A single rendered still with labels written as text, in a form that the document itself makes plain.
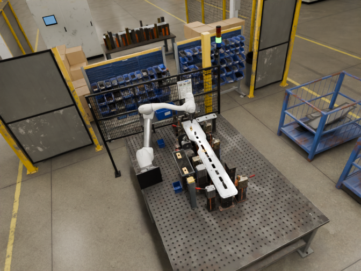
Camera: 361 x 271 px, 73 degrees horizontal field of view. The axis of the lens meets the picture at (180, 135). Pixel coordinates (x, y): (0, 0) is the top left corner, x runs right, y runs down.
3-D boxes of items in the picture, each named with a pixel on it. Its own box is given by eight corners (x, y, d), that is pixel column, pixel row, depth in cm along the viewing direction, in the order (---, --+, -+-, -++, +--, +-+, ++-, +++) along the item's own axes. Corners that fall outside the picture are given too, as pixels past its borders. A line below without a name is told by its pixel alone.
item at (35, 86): (102, 144, 484) (59, 43, 356) (103, 149, 473) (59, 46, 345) (30, 169, 452) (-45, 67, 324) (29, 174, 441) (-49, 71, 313)
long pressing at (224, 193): (241, 193, 247) (241, 192, 246) (221, 199, 244) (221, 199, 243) (195, 119, 351) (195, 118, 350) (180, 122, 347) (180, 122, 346)
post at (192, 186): (197, 207, 273) (195, 182, 245) (191, 209, 272) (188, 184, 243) (195, 202, 278) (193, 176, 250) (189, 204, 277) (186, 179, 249)
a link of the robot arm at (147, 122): (138, 164, 312) (143, 163, 334) (151, 164, 311) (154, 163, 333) (141, 104, 315) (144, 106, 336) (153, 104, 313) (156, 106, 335)
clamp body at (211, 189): (217, 210, 267) (217, 190, 244) (208, 213, 266) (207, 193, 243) (214, 203, 275) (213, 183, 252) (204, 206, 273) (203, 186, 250)
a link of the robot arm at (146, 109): (150, 101, 301) (152, 103, 315) (136, 104, 302) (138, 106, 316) (152, 112, 301) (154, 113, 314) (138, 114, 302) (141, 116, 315)
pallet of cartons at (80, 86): (104, 121, 547) (88, 78, 480) (67, 134, 523) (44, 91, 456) (93, 98, 633) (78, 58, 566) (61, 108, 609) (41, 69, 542)
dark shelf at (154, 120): (201, 111, 361) (201, 109, 359) (141, 127, 347) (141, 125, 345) (196, 104, 378) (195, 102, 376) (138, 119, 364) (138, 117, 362)
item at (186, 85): (193, 96, 368) (191, 78, 348) (178, 100, 364) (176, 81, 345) (192, 95, 369) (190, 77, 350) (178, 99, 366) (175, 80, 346)
